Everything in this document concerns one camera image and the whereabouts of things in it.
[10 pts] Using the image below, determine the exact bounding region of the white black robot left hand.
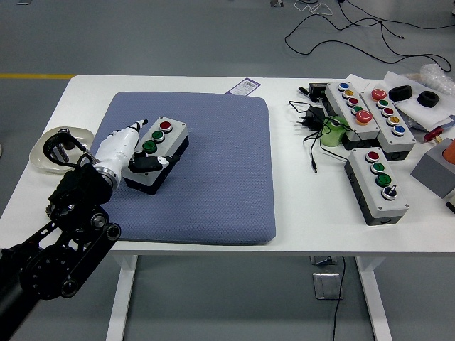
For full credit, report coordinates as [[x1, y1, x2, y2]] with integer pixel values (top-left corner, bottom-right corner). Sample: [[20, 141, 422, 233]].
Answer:
[[92, 119, 181, 178]]

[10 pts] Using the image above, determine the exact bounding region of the grey four-button control box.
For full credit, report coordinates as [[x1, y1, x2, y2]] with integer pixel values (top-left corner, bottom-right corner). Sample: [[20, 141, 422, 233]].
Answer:
[[343, 147, 410, 227], [122, 116, 190, 195]]

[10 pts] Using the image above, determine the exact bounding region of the grey five-button control box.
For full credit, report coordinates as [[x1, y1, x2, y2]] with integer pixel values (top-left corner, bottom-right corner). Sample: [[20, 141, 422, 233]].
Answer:
[[359, 87, 417, 161], [321, 82, 382, 150]]

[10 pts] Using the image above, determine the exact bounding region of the white shallow dish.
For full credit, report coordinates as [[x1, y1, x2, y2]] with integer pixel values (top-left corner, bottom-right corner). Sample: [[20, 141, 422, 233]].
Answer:
[[29, 126, 95, 175]]

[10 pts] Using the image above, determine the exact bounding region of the blue-grey padded mat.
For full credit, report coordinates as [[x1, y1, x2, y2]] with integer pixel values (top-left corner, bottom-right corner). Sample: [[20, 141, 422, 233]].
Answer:
[[90, 91, 277, 247]]

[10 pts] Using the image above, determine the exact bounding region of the purple barcode label card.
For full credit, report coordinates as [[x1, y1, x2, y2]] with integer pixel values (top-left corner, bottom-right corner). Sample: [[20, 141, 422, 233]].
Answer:
[[225, 78, 262, 96]]

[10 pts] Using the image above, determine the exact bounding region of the white table leg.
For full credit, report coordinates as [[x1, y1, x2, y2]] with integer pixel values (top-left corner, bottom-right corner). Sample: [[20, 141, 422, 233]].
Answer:
[[105, 254, 139, 341], [355, 256, 392, 341]]

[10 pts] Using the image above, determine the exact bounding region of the black power adapter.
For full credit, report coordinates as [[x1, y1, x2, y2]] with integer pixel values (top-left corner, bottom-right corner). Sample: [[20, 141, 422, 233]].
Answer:
[[294, 105, 326, 131]]

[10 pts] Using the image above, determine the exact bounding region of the light green block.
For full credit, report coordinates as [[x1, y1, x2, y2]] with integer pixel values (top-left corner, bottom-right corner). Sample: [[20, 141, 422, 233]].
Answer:
[[320, 115, 351, 148]]

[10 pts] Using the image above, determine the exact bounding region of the metal floor socket plate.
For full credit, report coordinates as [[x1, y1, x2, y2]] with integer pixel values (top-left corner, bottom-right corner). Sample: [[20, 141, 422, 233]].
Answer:
[[312, 271, 345, 301]]

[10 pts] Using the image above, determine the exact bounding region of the white foam sheet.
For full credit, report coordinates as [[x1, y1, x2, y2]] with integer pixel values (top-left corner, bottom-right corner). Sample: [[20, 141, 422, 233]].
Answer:
[[384, 70, 454, 133]]

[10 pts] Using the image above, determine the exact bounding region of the red small tool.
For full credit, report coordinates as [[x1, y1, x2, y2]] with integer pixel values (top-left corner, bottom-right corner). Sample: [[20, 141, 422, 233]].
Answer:
[[423, 126, 445, 144]]

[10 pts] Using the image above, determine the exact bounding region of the clear bubble wrap bag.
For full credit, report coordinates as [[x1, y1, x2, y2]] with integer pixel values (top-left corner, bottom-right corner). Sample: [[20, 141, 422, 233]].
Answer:
[[405, 63, 455, 95]]

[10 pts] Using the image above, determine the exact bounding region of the orange object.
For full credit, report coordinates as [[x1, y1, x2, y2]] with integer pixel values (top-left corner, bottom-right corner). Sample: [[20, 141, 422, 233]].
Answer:
[[441, 138, 455, 163]]

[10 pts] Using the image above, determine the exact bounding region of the black adapter cable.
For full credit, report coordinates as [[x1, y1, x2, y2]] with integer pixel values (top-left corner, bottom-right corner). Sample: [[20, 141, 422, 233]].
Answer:
[[288, 100, 351, 175]]

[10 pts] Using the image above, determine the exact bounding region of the white floor cable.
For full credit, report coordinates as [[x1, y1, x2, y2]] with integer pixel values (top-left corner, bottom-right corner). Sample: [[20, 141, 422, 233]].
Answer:
[[294, 0, 334, 17]]

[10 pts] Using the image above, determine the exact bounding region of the black hanging cable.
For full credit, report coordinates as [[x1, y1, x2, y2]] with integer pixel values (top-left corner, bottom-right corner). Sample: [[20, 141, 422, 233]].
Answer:
[[332, 256, 346, 341]]

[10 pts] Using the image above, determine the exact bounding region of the black foam ring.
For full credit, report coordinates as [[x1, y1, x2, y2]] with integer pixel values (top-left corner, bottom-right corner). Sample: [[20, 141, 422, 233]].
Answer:
[[387, 85, 413, 103], [417, 91, 441, 107]]

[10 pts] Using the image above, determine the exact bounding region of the black floor cable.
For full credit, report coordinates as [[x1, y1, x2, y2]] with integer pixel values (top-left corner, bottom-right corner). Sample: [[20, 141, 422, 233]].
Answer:
[[284, 0, 455, 74]]

